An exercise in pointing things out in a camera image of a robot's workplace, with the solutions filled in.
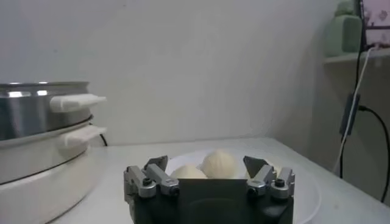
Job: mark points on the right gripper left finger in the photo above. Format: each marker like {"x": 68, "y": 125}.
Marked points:
{"x": 161, "y": 179}

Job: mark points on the black inline adapter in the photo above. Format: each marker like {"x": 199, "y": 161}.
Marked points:
{"x": 349, "y": 114}

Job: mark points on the floral framed panel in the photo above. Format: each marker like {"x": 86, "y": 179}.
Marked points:
{"x": 377, "y": 18}

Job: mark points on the white shelf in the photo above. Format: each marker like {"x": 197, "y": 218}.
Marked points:
{"x": 344, "y": 58}

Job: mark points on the white steamed baozi bun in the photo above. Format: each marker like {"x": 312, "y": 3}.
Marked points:
{"x": 187, "y": 173}
{"x": 246, "y": 175}
{"x": 219, "y": 165}

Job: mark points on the pale green object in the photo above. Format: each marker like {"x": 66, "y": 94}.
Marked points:
{"x": 344, "y": 33}

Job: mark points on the white round plate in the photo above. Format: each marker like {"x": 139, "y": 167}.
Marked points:
{"x": 304, "y": 188}

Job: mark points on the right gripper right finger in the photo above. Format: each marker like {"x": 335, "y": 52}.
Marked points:
{"x": 263, "y": 178}

